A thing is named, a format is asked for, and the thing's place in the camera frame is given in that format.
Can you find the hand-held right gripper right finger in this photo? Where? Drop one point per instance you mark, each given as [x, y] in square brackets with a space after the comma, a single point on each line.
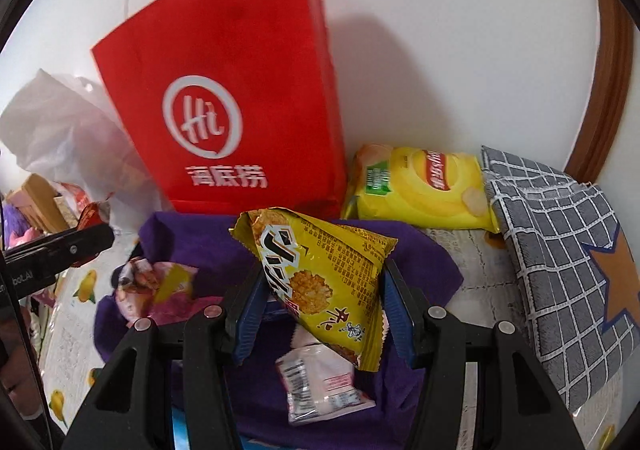
[400, 325]

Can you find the yellow potato chips bag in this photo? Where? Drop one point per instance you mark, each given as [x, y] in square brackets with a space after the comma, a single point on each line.
[420, 185]

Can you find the white plastic bag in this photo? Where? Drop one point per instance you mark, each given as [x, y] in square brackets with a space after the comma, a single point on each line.
[65, 129]

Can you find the red snack packet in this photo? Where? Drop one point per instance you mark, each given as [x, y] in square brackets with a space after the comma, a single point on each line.
[92, 215]

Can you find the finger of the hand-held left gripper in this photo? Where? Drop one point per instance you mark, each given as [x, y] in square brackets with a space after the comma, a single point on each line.
[75, 247]

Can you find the brown wooden door frame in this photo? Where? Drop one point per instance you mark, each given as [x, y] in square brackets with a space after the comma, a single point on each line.
[605, 79]

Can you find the fruit printed tablecloth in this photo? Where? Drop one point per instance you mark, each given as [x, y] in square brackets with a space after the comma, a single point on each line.
[480, 255]

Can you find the grey checked fabric bag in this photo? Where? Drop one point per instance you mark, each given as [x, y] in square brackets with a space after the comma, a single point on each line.
[550, 255]

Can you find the pink printed snack packet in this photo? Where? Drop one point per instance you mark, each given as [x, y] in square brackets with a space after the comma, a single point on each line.
[150, 290]

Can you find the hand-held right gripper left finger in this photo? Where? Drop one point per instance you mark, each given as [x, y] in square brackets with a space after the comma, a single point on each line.
[250, 320]

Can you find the white snack packet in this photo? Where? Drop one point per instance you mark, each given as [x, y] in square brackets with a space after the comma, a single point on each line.
[320, 380]

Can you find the cardboard box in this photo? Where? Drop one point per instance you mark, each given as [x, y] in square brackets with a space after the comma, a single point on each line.
[37, 200]

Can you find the red paper bag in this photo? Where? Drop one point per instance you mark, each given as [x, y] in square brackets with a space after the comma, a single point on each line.
[250, 54]

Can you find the yellow rice cracker packet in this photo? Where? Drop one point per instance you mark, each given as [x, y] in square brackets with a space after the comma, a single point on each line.
[320, 270]

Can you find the purple towel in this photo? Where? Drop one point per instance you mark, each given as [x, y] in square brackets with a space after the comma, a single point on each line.
[215, 250]

